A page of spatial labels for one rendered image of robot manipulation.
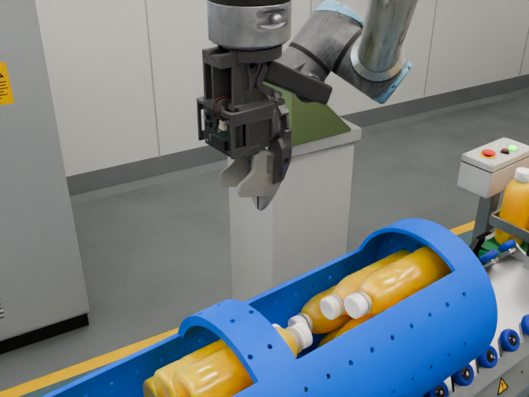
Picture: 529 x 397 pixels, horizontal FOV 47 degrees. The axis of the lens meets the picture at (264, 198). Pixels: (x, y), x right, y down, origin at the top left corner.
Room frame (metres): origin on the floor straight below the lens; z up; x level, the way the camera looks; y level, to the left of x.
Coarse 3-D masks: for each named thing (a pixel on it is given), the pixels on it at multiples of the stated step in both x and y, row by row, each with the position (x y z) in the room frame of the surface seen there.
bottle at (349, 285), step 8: (392, 256) 0.93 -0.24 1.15; (400, 256) 0.93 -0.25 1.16; (376, 264) 0.91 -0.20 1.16; (384, 264) 0.90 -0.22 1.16; (360, 272) 0.88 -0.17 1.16; (368, 272) 0.88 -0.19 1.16; (344, 280) 0.86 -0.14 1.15; (352, 280) 0.86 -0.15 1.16; (360, 280) 0.85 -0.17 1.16; (336, 288) 0.85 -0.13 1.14; (344, 288) 0.84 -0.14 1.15; (352, 288) 0.84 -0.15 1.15; (336, 296) 0.83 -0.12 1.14; (344, 296) 0.83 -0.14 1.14; (344, 312) 0.82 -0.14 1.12
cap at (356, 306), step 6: (354, 294) 0.78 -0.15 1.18; (348, 300) 0.78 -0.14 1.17; (354, 300) 0.77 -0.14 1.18; (360, 300) 0.77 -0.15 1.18; (348, 306) 0.78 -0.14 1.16; (354, 306) 0.77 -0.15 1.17; (360, 306) 0.76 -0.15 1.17; (366, 306) 0.77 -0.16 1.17; (348, 312) 0.78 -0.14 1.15; (354, 312) 0.77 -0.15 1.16; (360, 312) 0.76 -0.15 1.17; (366, 312) 0.77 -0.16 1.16; (354, 318) 0.77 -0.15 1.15
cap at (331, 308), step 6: (324, 300) 0.82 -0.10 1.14; (330, 300) 0.82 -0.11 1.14; (336, 300) 0.82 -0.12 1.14; (324, 306) 0.82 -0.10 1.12; (330, 306) 0.81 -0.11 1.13; (336, 306) 0.81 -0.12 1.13; (324, 312) 0.82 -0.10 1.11; (330, 312) 0.81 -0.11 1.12; (336, 312) 0.81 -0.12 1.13; (330, 318) 0.81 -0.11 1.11
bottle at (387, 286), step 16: (416, 256) 0.87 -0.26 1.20; (432, 256) 0.87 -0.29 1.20; (384, 272) 0.82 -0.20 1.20; (400, 272) 0.82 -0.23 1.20; (416, 272) 0.83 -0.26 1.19; (432, 272) 0.84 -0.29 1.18; (448, 272) 0.86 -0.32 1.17; (368, 288) 0.79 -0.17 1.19; (384, 288) 0.79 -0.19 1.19; (400, 288) 0.79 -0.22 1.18; (416, 288) 0.81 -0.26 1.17; (368, 304) 0.77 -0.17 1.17; (384, 304) 0.77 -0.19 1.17
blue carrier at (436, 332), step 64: (384, 256) 1.00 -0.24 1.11; (448, 256) 0.83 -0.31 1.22; (192, 320) 0.70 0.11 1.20; (256, 320) 0.66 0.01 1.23; (384, 320) 0.70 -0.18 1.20; (448, 320) 0.74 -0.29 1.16; (128, 384) 0.68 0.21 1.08; (256, 384) 0.56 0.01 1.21; (320, 384) 0.59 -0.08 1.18; (384, 384) 0.64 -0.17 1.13
